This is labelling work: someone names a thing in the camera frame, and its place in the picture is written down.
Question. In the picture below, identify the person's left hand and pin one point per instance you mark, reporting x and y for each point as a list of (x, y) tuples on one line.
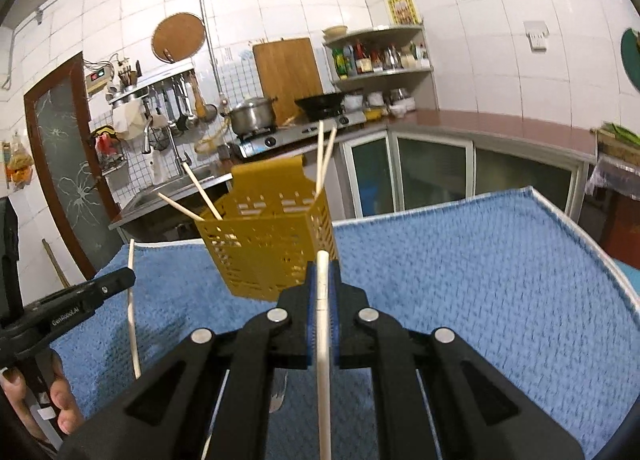
[(67, 410)]

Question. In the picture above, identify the stack of white dishes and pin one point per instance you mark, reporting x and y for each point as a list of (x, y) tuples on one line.
[(400, 105)]

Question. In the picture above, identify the brown cabinet with plastic cover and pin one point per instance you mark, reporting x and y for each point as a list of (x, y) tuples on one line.
[(620, 220)]

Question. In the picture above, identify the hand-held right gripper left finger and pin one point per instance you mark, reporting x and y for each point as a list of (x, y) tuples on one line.
[(311, 320)]

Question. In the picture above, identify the steel gas stove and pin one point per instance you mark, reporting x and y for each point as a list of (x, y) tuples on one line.
[(280, 138)]

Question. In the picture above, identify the hanging orange plastic bag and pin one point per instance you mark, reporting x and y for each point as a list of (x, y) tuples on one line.
[(19, 165)]

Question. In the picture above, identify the wooden chopping block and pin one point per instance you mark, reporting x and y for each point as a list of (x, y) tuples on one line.
[(620, 148)]

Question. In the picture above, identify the green vegetables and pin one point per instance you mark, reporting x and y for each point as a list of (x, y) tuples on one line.
[(622, 131)]

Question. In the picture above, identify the black wok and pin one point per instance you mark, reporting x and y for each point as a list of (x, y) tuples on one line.
[(320, 103)]

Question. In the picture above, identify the white hanging cloth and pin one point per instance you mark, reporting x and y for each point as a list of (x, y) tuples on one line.
[(129, 120)]

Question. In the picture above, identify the red and yellow bag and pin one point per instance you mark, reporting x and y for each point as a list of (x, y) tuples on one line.
[(105, 143)]

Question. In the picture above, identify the yellow wall poster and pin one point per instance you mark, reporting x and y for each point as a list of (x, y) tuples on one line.
[(402, 8)]

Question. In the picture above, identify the brown frosted glass door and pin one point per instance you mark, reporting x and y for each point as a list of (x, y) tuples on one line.
[(65, 165)]

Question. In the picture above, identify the kitchen counter cabinet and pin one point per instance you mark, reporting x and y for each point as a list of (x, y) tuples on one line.
[(500, 125)]

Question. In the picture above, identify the steel knife holder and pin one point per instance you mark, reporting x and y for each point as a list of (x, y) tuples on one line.
[(127, 78)]

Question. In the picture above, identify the steel sink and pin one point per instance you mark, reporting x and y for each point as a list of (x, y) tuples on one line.
[(150, 200)]

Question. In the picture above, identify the cream bowl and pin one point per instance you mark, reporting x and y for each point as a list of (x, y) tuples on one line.
[(335, 31)]

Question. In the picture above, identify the row of hanging kitchen utensils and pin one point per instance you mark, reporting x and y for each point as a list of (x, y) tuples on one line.
[(187, 105)]

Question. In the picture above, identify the row of condiment bottles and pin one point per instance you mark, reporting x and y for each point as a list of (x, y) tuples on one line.
[(360, 60)]

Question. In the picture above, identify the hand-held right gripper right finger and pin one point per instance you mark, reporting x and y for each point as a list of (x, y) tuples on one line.
[(336, 315)]

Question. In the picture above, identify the steel corner shelf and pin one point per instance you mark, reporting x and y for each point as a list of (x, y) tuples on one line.
[(385, 73)]

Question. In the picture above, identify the yellow perforated utensil holder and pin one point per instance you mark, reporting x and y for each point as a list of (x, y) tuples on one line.
[(260, 245)]

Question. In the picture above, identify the wooden cutting board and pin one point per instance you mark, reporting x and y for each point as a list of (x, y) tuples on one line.
[(287, 75)]

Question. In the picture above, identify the blue textured blanket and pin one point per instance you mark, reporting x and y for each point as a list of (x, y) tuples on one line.
[(450, 265)]

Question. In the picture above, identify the green round board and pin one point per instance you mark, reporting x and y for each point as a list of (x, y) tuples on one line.
[(631, 60)]

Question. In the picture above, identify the steel wall rack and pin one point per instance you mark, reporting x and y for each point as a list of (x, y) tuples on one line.
[(150, 85)]

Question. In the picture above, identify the round woven lid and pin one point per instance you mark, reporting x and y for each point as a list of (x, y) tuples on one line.
[(177, 35)]

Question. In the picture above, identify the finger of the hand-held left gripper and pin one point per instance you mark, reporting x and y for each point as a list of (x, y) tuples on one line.
[(100, 289)]

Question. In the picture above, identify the steel cooking pot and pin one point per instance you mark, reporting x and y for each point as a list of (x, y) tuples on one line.
[(252, 115)]

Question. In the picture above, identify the white and red electrical box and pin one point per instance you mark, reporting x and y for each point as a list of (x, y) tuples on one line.
[(97, 78)]

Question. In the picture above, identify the grey wall pipe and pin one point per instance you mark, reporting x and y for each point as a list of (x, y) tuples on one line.
[(205, 15)]

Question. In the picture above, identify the steel faucet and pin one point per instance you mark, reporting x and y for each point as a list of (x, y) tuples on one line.
[(175, 150)]

